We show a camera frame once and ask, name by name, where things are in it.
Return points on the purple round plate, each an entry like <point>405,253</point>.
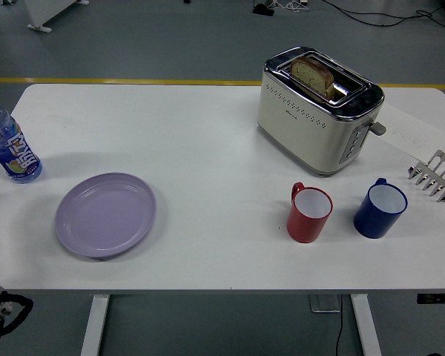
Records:
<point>105,217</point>

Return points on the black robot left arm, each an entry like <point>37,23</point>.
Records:
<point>0,308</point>

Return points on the blue plastic drink bottle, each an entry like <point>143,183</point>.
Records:
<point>15,152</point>

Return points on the white furniture foot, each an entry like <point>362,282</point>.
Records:
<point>46,13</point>

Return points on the white table leg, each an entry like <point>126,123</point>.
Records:
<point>95,326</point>
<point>367,326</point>

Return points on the cream and chrome toaster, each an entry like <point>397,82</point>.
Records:
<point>304,133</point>

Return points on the red mug white inside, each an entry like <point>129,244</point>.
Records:
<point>304,226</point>

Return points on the black floor device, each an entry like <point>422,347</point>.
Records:
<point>263,9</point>

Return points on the brown bread slice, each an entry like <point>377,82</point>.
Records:
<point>311,76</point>

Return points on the grey box under table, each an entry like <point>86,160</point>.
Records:
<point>324,303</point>

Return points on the blue mug white inside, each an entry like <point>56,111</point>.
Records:
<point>374,222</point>

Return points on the white paper sheet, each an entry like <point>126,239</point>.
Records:
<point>411,130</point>

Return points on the silver metal toast rack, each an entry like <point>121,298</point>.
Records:
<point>439,174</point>

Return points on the black table control panel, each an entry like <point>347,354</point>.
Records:
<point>437,298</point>

